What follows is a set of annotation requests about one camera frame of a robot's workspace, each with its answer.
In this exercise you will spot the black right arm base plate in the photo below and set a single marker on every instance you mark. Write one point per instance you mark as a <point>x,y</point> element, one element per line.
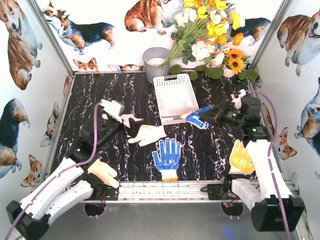
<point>218,192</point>

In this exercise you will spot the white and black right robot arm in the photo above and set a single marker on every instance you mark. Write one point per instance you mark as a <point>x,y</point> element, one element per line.
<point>254,175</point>

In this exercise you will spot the white glove with yellow stripes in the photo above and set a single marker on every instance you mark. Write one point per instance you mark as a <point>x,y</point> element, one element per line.
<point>131,124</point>

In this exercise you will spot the plain white cotton glove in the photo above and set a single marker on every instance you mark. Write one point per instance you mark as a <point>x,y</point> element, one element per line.
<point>148,134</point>

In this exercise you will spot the artificial flower bouquet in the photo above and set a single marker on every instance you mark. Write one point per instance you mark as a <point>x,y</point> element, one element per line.
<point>210,31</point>

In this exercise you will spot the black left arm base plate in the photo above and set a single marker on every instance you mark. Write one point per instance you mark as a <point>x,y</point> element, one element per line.
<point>104,192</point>

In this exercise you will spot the grey metal bucket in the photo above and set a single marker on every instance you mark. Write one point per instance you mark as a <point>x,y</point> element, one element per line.
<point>154,59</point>

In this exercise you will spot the cream leather glove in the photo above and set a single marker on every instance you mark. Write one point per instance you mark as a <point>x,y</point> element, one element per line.
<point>105,173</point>

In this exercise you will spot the yellow dotted glove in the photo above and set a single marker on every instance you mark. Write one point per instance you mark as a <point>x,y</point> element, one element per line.
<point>240,160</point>

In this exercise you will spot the white plastic storage basket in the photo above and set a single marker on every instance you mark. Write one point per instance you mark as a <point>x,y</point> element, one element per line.
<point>175,97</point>

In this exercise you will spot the blue dotted white glove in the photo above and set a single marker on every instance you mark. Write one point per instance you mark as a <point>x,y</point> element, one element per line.
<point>167,158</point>

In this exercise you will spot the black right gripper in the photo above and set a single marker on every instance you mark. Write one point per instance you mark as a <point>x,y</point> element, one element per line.
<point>219,114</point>

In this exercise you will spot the aluminium front rail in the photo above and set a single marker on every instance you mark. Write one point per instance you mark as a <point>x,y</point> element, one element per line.
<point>187,191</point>

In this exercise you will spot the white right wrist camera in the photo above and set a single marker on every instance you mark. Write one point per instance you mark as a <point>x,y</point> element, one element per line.
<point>237,97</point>

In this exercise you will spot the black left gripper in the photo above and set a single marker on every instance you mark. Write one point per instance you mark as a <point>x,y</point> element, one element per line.
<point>127,125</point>

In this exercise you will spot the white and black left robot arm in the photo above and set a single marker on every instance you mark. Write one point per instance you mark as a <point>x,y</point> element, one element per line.
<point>80,176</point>

